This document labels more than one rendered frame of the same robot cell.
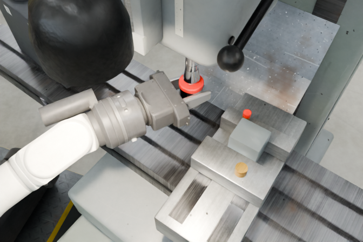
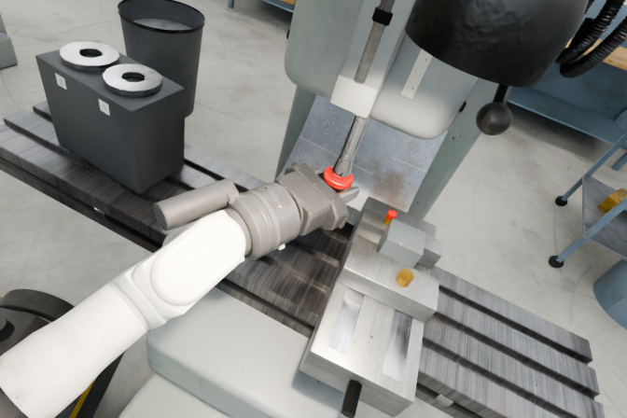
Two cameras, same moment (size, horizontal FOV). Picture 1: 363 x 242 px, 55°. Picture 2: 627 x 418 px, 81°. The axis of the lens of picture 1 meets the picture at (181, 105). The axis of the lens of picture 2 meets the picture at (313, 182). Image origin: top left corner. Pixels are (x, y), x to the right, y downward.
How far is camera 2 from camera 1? 26 cm
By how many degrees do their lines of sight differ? 22
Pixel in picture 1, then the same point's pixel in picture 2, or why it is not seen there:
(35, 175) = (170, 301)
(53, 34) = not seen: outside the picture
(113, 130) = (266, 232)
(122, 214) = (232, 359)
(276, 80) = (383, 187)
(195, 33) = (436, 91)
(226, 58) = (500, 114)
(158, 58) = not seen: hidden behind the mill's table
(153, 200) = (270, 334)
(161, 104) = (314, 200)
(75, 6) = not seen: outside the picture
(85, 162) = not seen: hidden behind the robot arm
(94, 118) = (239, 216)
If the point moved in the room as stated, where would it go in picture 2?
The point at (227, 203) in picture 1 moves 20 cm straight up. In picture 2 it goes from (390, 322) to (456, 239)
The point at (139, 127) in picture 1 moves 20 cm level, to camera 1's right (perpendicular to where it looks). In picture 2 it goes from (294, 228) to (422, 225)
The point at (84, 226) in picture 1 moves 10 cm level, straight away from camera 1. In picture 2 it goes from (160, 388) to (125, 350)
